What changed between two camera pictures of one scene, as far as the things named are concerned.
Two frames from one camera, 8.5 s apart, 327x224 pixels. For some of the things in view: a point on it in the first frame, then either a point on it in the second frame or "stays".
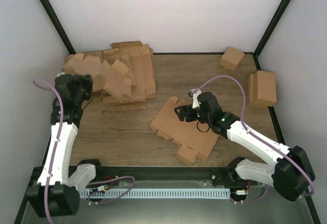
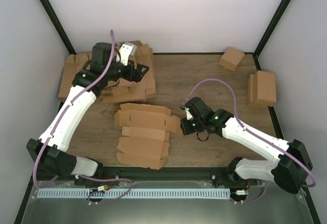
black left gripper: (87, 80) -> (137, 76)
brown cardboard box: (196, 139) -> (145, 134)
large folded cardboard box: (262, 89) stays
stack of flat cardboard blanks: (123, 75) stays
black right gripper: (184, 108) -> (186, 128)
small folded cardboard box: (231, 58) stays
